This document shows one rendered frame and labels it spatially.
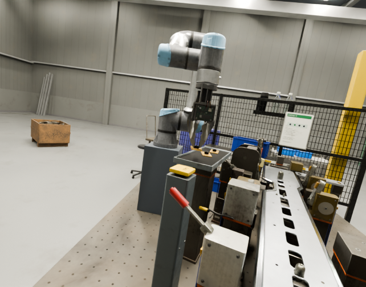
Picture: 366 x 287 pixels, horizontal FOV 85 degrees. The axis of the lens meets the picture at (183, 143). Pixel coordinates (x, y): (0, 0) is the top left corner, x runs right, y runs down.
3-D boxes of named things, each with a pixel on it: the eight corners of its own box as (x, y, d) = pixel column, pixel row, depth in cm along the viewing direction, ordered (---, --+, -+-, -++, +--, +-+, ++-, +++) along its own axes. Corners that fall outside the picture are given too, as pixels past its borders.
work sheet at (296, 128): (305, 150, 177) (314, 114, 172) (278, 144, 185) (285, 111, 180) (305, 150, 179) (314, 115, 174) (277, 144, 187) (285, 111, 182)
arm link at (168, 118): (158, 127, 128) (161, 106, 125) (179, 130, 128) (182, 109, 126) (156, 129, 116) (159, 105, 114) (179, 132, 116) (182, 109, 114)
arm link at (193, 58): (188, 52, 79) (190, 42, 68) (216, 56, 80) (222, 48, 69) (185, 72, 80) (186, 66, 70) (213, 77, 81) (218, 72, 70)
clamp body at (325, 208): (327, 271, 93) (348, 201, 87) (298, 261, 97) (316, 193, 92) (323, 262, 99) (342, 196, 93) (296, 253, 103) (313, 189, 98)
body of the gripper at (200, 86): (190, 121, 63) (196, 81, 61) (189, 119, 72) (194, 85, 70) (214, 124, 63) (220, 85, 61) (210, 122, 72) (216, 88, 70)
